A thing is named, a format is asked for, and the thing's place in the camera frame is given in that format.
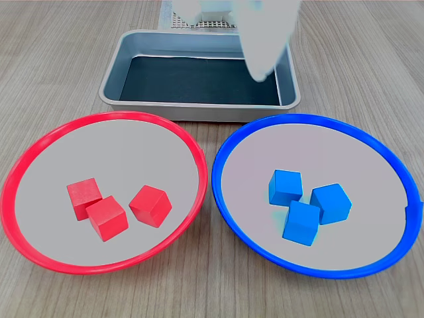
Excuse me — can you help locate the blue cube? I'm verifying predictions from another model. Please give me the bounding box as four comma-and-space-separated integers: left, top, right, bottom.
282, 200, 321, 247
268, 169, 304, 206
310, 183, 352, 226

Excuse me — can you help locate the red cube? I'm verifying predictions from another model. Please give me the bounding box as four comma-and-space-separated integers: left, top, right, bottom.
66, 178, 103, 222
85, 195, 129, 242
128, 184, 173, 229

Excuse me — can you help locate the pale perforated plate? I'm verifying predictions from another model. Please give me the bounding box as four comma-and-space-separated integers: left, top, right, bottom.
158, 0, 240, 32

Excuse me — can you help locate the black mat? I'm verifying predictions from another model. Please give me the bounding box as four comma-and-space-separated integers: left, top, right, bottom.
119, 55, 282, 106

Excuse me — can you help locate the blue-rimmed white plate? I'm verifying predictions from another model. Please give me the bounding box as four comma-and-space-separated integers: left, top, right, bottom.
211, 113, 424, 281

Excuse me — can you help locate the steel tray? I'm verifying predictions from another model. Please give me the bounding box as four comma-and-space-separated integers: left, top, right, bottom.
99, 29, 301, 122

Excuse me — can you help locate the red-rimmed white plate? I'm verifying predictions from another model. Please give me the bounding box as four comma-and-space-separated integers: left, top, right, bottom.
0, 111, 209, 276

